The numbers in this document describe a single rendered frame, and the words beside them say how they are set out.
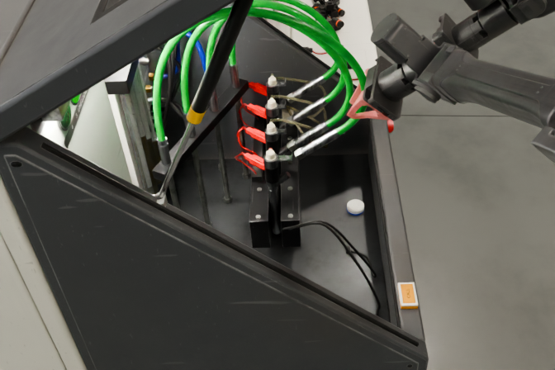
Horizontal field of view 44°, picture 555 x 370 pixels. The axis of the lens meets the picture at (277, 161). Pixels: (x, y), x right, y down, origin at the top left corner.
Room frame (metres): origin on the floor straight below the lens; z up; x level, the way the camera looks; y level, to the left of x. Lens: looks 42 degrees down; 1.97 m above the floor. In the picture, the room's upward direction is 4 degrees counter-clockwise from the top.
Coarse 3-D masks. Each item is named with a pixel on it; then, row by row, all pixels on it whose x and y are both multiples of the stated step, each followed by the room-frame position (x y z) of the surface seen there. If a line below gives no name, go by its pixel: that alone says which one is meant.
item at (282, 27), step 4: (288, 4) 1.73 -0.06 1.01; (264, 8) 1.38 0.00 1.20; (268, 8) 1.42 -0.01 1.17; (284, 12) 1.61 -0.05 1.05; (268, 20) 1.38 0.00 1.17; (272, 20) 1.41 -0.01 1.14; (272, 24) 1.40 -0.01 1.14; (276, 24) 1.45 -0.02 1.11; (280, 24) 1.50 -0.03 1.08; (284, 24) 1.56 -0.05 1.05; (280, 28) 1.48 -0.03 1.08; (284, 28) 1.54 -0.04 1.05; (288, 28) 1.60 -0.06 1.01; (284, 32) 1.52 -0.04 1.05; (288, 32) 1.57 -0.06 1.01
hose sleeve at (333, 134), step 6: (330, 132) 0.97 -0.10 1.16; (336, 132) 0.97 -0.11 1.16; (318, 138) 0.97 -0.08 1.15; (324, 138) 0.97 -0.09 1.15; (330, 138) 0.96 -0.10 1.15; (336, 138) 0.96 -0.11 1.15; (306, 144) 0.98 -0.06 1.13; (312, 144) 0.97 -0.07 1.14; (318, 144) 0.96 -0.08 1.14; (324, 144) 0.96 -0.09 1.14; (306, 150) 0.97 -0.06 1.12; (312, 150) 0.96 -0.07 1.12
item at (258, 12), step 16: (224, 16) 0.98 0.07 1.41; (256, 16) 0.97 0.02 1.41; (272, 16) 0.97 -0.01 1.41; (288, 16) 0.97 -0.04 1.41; (320, 32) 0.97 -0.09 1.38; (336, 48) 0.96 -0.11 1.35; (160, 64) 0.98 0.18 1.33; (352, 64) 0.96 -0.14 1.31; (160, 80) 0.98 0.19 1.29; (160, 96) 0.99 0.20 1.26; (160, 112) 0.99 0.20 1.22; (160, 128) 0.98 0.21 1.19; (160, 144) 0.98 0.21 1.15
